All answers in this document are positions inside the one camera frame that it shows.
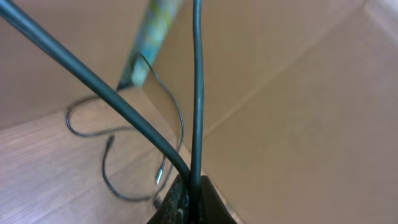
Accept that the brown cardboard wall panel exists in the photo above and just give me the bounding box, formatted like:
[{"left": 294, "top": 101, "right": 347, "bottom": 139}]
[{"left": 1, "top": 1, "right": 397, "bottom": 223}]

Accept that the black USB cable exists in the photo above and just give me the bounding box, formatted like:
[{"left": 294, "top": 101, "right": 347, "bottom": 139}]
[{"left": 0, "top": 0, "right": 206, "bottom": 224}]

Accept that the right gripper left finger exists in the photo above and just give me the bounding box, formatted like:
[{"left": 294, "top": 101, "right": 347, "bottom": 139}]
[{"left": 147, "top": 175, "right": 188, "bottom": 224}]

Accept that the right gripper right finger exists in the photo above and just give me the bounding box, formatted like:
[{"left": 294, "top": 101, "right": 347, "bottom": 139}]
[{"left": 200, "top": 175, "right": 236, "bottom": 224}]

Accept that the green blue patterned strip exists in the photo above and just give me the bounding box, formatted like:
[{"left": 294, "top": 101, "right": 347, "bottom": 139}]
[{"left": 117, "top": 0, "right": 183, "bottom": 90}]

